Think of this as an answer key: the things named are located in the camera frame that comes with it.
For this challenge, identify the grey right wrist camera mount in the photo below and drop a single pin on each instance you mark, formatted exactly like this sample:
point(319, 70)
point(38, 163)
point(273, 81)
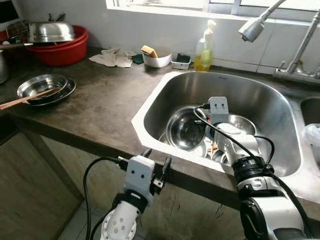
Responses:
point(218, 109)

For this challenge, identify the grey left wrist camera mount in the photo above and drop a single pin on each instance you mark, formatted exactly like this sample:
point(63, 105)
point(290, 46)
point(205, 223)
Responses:
point(138, 175)

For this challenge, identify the red plastic basin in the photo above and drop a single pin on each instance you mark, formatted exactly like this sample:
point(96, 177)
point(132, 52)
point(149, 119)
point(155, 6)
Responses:
point(62, 52)

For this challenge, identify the stainless steel bowl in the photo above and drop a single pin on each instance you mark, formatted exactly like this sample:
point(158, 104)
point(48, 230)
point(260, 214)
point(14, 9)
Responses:
point(184, 131)
point(42, 85)
point(245, 125)

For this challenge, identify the white window frame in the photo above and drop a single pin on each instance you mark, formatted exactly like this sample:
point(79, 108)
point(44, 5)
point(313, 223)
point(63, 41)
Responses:
point(165, 9)

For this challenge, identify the wooden chopstick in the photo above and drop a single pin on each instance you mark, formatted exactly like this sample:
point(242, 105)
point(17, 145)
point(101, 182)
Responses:
point(25, 99)

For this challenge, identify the white crumpled cloth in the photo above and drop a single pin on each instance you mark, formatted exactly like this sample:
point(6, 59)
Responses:
point(112, 58)

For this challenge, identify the yellow dish soap pump bottle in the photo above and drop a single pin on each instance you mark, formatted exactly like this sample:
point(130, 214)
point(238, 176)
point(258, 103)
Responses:
point(204, 55)

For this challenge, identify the stainless steel kitchen sink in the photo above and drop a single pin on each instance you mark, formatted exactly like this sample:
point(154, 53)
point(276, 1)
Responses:
point(260, 100)

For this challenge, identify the chrome sink faucet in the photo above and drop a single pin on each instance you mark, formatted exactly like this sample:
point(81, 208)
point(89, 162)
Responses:
point(302, 47)

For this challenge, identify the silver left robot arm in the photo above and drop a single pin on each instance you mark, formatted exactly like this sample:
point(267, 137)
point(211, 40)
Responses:
point(120, 222)

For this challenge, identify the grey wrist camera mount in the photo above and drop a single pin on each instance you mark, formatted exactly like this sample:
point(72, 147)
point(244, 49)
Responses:
point(138, 175)
point(218, 109)

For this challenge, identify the small white ceramic bowl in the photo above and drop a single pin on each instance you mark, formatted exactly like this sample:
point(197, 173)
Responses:
point(159, 61)

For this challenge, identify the small white plastic tray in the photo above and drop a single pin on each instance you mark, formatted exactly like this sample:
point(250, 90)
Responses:
point(181, 62)

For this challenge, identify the clear plastic bag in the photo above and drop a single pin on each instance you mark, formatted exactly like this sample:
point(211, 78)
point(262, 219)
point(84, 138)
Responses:
point(312, 140)

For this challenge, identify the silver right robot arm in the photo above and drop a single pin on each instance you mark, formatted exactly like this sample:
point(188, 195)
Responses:
point(265, 200)

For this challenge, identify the yellow dish sponge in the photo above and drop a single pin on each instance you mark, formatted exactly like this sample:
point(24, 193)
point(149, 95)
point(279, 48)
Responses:
point(149, 51)

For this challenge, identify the dark green scouring pad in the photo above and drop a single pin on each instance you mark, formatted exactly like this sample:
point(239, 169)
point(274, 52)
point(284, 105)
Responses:
point(138, 59)

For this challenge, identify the grey flexible spray faucet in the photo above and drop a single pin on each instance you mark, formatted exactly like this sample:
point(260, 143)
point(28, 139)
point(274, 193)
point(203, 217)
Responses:
point(251, 29)

